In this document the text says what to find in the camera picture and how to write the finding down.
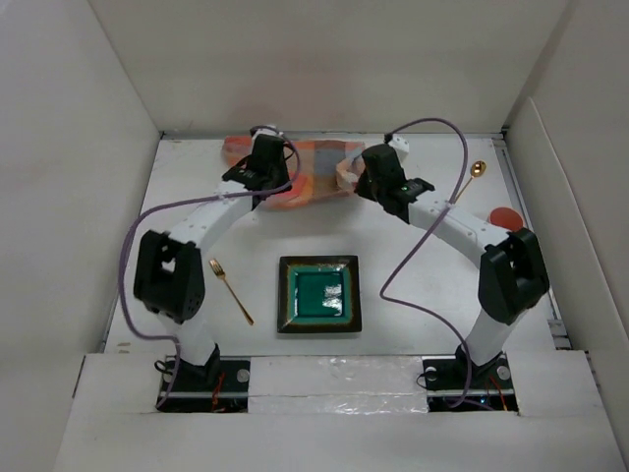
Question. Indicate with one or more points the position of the checkered orange blue cloth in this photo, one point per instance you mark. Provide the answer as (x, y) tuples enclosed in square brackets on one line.
[(323, 170)]

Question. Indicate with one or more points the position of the green black square plate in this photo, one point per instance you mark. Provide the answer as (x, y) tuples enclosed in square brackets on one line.
[(319, 295)]

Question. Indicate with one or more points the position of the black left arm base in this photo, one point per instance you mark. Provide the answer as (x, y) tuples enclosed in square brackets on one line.
[(226, 391)]

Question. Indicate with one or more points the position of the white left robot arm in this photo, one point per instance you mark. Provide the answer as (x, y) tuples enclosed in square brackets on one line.
[(169, 277)]

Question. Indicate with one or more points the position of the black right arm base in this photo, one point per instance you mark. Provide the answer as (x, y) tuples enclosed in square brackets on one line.
[(448, 389)]

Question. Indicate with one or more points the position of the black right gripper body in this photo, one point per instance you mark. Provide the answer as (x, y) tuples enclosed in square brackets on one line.
[(368, 188)]

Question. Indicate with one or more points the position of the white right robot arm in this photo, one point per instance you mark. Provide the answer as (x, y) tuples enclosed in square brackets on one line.
[(512, 274)]

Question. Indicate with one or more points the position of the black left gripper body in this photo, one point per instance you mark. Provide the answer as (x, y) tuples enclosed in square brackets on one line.
[(277, 175)]

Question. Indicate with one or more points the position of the gold fork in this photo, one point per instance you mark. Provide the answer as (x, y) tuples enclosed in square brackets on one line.
[(220, 273)]

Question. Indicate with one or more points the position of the gold spoon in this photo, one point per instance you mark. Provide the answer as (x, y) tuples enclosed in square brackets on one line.
[(477, 170)]

